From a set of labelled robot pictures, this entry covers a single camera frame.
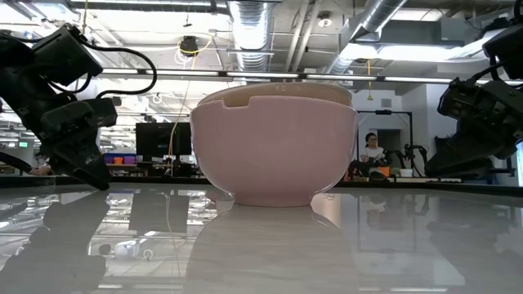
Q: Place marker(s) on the person's forearm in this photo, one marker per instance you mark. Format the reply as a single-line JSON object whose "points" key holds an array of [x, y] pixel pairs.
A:
{"points": [[41, 170]]}

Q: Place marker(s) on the black background gantry frame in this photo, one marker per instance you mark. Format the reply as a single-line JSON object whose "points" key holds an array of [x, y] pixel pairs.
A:
{"points": [[384, 112]]}

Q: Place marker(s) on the black background robot arm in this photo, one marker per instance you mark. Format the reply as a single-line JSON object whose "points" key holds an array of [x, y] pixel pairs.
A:
{"points": [[408, 151]]}

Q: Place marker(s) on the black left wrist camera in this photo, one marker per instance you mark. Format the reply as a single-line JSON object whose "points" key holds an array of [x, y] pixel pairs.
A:
{"points": [[65, 55]]}

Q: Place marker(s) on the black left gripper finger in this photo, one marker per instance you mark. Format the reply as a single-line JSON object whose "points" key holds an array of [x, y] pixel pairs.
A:
{"points": [[81, 163]]}

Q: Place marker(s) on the black monitor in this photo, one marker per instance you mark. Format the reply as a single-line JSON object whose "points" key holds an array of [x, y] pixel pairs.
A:
{"points": [[163, 139]]}

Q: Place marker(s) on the black ceiling light rail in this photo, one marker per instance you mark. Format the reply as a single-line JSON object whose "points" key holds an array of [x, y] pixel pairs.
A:
{"points": [[367, 77]]}

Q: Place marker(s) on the large cream bowl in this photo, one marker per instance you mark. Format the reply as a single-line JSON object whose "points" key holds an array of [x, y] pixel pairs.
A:
{"points": [[310, 94]]}

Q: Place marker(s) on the white glossy table mat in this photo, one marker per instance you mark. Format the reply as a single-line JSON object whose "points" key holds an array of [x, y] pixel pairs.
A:
{"points": [[408, 253]]}

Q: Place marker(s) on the slanted silver air duct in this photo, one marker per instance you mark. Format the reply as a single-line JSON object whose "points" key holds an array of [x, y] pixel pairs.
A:
{"points": [[367, 24]]}

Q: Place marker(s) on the orange container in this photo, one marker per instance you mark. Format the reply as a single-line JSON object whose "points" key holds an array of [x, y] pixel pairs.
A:
{"points": [[384, 171]]}

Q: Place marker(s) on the person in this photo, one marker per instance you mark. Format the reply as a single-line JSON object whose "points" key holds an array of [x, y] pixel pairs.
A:
{"points": [[372, 154]]}

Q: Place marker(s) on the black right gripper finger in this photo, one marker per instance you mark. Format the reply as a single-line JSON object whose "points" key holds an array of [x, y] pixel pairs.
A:
{"points": [[457, 163]]}

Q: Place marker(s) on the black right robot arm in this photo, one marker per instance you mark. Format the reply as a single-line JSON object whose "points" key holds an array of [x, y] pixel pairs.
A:
{"points": [[506, 53]]}

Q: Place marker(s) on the wide silver air duct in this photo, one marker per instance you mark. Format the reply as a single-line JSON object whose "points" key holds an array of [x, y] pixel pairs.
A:
{"points": [[250, 32]]}

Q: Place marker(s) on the large pink bowl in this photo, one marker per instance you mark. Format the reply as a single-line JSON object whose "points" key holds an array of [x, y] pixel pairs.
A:
{"points": [[274, 155]]}

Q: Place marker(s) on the green exit sign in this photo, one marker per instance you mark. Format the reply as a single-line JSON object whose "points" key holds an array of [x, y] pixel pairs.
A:
{"points": [[23, 144]]}

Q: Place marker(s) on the round ceiling sensor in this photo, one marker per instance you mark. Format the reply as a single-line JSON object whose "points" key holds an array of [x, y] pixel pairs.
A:
{"points": [[324, 22]]}

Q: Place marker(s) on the purple storage bin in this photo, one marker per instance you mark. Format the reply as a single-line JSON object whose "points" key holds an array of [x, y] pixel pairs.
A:
{"points": [[129, 159]]}

